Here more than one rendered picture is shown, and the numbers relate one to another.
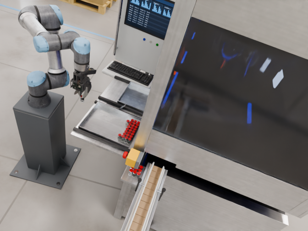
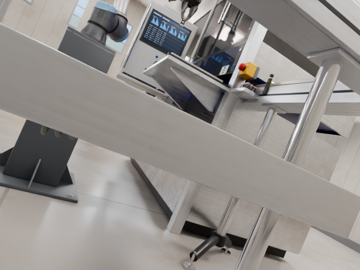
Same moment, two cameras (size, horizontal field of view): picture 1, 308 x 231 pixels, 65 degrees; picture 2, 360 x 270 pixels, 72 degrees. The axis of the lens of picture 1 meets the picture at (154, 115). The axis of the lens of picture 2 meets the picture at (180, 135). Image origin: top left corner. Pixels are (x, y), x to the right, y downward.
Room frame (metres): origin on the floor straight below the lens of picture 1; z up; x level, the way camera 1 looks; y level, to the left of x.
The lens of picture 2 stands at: (-0.36, 0.78, 0.50)
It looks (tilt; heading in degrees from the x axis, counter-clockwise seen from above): 1 degrees up; 335
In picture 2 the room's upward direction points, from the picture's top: 23 degrees clockwise
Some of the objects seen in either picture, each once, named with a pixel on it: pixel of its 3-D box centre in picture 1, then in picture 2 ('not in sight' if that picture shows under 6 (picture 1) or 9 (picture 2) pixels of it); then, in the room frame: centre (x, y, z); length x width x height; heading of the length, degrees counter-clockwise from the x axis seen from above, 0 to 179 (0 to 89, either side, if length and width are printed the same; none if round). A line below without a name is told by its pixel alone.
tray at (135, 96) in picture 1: (144, 100); not in sight; (1.37, 0.10, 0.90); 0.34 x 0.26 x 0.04; 86
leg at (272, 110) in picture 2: not in sight; (245, 176); (0.62, -0.10, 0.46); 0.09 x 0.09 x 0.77; 86
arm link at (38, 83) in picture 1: (38, 82); (103, 16); (1.13, 0.80, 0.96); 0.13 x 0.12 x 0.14; 138
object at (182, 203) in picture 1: (204, 124); (200, 155); (1.82, -0.52, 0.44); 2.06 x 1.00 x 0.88; 176
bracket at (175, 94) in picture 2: not in sight; (168, 93); (1.46, 0.18, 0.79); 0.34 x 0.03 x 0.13; 86
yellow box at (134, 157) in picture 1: (134, 158); (248, 70); (0.78, 0.03, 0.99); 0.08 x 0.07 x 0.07; 86
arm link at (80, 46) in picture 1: (81, 50); not in sight; (0.96, 0.43, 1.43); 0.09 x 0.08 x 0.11; 48
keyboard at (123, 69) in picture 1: (130, 72); (143, 83); (1.76, 0.32, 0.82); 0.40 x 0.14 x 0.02; 82
